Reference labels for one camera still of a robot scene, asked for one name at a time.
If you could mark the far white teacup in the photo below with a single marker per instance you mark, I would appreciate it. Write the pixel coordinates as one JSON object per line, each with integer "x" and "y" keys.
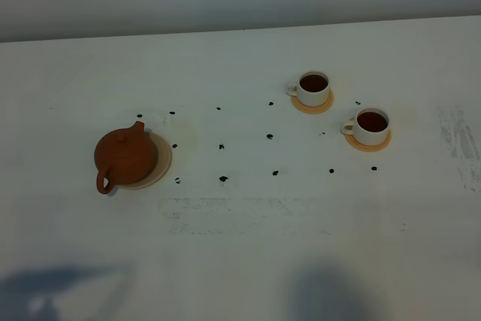
{"x": 312, "y": 89}

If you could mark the white teacup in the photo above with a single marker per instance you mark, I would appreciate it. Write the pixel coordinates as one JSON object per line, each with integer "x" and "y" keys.
{"x": 370, "y": 126}
{"x": 312, "y": 89}

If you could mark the near white teacup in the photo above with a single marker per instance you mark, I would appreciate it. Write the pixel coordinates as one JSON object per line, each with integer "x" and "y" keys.
{"x": 370, "y": 126}

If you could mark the near orange cup coaster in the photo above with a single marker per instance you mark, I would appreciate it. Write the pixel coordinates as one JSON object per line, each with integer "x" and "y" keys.
{"x": 369, "y": 149}

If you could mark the orange cup coaster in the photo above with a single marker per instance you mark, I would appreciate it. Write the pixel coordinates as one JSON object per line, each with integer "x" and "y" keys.
{"x": 369, "y": 149}
{"x": 313, "y": 110}

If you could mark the brown clay teapot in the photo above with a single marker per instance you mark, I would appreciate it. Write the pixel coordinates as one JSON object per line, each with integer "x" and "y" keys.
{"x": 123, "y": 157}

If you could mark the far orange cup coaster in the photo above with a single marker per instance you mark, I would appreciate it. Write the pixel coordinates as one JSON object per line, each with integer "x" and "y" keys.
{"x": 313, "y": 110}

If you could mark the beige round teapot coaster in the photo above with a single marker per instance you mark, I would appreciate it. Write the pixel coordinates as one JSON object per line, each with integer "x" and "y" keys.
{"x": 164, "y": 159}

